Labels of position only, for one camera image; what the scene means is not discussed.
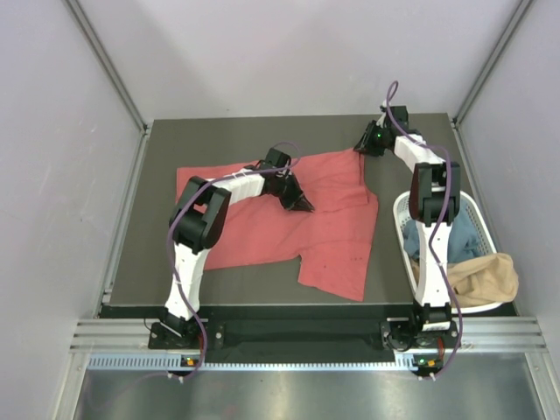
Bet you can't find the grey slotted cable duct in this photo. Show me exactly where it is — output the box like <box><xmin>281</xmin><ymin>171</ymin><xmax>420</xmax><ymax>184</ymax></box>
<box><xmin>87</xmin><ymin>353</ymin><xmax>436</xmax><ymax>374</ymax></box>

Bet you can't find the blue t shirt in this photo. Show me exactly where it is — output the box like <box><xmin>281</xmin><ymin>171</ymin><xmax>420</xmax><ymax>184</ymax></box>
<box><xmin>402</xmin><ymin>213</ymin><xmax>482</xmax><ymax>264</ymax></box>

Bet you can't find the white plastic laundry basket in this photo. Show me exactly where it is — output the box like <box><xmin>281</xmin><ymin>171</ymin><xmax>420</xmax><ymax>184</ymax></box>
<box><xmin>393</xmin><ymin>192</ymin><xmax>501</xmax><ymax>314</ymax></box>

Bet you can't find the tan t shirt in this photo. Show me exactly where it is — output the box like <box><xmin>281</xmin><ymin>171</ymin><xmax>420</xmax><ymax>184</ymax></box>
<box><xmin>413</xmin><ymin>252</ymin><xmax>521</xmax><ymax>310</ymax></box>

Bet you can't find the aluminium frame post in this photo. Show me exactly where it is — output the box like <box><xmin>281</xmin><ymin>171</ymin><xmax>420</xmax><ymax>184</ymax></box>
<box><xmin>451</xmin><ymin>0</ymin><xmax>535</xmax><ymax>130</ymax></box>
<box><xmin>62</xmin><ymin>0</ymin><xmax>148</xmax><ymax>133</ymax></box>

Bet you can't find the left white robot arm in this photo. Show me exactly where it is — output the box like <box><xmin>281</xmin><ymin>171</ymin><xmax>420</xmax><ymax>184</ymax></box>
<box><xmin>153</xmin><ymin>148</ymin><xmax>314</xmax><ymax>347</ymax></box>

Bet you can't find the left aluminium frame post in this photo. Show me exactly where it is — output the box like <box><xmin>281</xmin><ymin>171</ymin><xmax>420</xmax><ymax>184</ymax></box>
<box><xmin>62</xmin><ymin>0</ymin><xmax>148</xmax><ymax>133</ymax></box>

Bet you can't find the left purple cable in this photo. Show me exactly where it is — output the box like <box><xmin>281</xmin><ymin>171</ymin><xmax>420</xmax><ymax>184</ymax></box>
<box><xmin>85</xmin><ymin>141</ymin><xmax>302</xmax><ymax>410</ymax></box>

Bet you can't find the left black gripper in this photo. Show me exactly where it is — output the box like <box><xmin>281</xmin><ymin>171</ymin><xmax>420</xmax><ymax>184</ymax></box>
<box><xmin>272</xmin><ymin>172</ymin><xmax>313</xmax><ymax>212</ymax></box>

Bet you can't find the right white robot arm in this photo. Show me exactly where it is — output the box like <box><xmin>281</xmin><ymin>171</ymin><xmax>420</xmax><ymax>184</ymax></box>
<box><xmin>353</xmin><ymin>101</ymin><xmax>460</xmax><ymax>347</ymax></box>

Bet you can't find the red t shirt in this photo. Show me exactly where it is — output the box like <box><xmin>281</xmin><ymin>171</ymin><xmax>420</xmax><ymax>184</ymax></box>
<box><xmin>175</xmin><ymin>150</ymin><xmax>378</xmax><ymax>303</ymax></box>

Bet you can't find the aluminium front rail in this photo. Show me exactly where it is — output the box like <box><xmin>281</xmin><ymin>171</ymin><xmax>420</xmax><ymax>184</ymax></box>
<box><xmin>71</xmin><ymin>317</ymin><xmax>548</xmax><ymax>353</ymax></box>

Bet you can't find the right aluminium frame post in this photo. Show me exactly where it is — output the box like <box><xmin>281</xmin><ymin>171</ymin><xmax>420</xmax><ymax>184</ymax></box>
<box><xmin>451</xmin><ymin>0</ymin><xmax>535</xmax><ymax>130</ymax></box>

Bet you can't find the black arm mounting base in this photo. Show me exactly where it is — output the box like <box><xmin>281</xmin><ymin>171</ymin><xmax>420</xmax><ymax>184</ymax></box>
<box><xmin>149</xmin><ymin>304</ymin><xmax>458</xmax><ymax>352</ymax></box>

